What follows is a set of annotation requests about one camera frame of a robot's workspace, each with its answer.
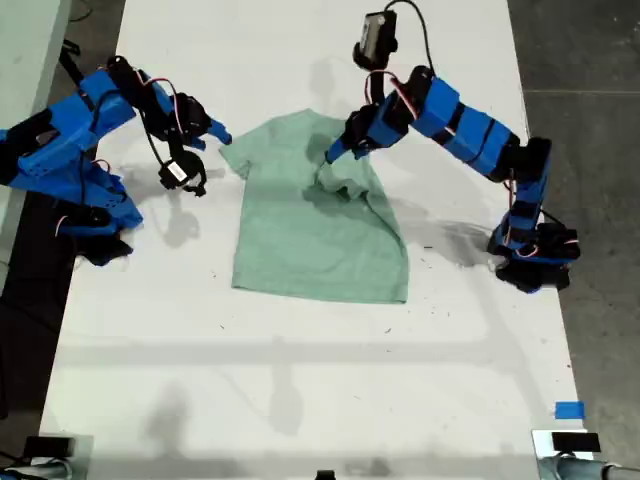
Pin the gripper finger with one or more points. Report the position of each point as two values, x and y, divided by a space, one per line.
339 149
196 142
220 132

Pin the pale green t-shirt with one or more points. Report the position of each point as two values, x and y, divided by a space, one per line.
310 240

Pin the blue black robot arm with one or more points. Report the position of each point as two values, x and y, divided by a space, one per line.
470 130
65 145

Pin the black stand leg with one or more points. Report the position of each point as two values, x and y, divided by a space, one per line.
75 65

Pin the pale side table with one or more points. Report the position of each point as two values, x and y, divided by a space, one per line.
25 50

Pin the small black object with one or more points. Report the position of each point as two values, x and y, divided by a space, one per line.
325 475

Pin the silver metal plate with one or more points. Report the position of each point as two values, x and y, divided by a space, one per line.
541 442
84 455

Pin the black box on metal plate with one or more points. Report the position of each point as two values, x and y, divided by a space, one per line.
47 446
575 443

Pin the short blue tape strip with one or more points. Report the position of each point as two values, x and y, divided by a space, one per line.
570 410

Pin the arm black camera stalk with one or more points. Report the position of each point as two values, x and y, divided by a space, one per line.
374 87
175 147

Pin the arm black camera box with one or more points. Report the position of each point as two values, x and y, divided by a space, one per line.
376 37
177 172

